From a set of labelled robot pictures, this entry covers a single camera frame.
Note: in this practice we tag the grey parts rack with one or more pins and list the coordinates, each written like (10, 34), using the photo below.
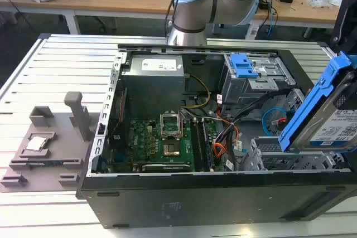
(64, 143)

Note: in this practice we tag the hard disk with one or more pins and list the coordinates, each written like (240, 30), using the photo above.
(309, 109)

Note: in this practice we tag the black PC case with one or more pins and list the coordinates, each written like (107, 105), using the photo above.
(195, 201)

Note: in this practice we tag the metal disk bay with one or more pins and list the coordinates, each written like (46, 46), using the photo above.
(279, 162)

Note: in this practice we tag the green motherboard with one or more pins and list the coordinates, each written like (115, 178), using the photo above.
(145, 137)

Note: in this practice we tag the wooden desk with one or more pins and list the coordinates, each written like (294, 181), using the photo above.
(111, 1)
(301, 12)

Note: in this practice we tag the CPU socket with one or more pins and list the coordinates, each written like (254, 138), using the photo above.
(171, 148)

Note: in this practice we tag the metal drive cage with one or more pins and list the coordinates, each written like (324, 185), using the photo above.
(251, 87)

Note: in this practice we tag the blue drive carrier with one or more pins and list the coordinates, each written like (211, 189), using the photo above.
(241, 66)

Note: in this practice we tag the grey power supply unit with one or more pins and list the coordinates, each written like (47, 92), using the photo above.
(156, 82)

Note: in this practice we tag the silver CPU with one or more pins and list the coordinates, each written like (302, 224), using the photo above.
(36, 143)

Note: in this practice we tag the black RAM slot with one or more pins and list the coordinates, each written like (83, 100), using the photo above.
(196, 146)

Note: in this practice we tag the green RAM stick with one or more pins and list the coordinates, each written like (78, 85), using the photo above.
(207, 148)

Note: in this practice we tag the metal locking lever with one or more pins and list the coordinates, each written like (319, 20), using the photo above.
(182, 123)

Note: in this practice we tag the black graphics card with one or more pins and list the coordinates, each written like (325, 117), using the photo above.
(167, 167)

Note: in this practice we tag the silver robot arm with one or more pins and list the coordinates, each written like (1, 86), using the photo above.
(195, 4)

